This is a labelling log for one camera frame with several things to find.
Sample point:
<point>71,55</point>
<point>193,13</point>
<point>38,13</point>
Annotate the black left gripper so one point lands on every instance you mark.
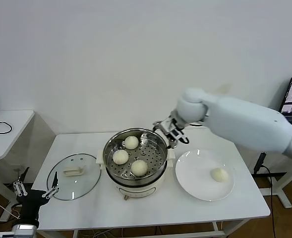
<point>31,203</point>

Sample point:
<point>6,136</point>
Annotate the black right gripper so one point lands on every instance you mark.
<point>177,135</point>

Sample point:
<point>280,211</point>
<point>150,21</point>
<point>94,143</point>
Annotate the white steamed baozi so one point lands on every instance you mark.
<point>120,157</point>
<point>138,168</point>
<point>131,142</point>
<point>219,175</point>

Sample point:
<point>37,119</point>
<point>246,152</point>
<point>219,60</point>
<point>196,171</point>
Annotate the round glass pot lid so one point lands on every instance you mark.
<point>86,183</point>

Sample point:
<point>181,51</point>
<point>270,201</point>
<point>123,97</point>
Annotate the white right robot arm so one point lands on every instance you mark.
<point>235,116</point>

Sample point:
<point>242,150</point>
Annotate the perforated steel steamer basket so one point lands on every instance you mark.
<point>155,161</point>

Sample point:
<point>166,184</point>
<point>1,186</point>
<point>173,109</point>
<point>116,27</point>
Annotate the round white plate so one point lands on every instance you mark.
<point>197,178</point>

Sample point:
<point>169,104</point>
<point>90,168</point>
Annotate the white side table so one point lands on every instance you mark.
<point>12,129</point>
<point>283,188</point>

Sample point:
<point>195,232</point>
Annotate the cream electric cooker pot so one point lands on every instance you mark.
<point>135,193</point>

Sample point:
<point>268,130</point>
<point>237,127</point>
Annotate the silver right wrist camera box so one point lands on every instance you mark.
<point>166,126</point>

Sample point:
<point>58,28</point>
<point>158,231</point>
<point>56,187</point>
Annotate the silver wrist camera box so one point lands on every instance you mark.
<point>166,126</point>
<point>5,235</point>

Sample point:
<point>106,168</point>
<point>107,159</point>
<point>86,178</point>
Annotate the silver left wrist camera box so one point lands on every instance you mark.
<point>5,235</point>

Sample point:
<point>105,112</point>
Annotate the white work table frame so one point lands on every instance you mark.
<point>160,235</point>

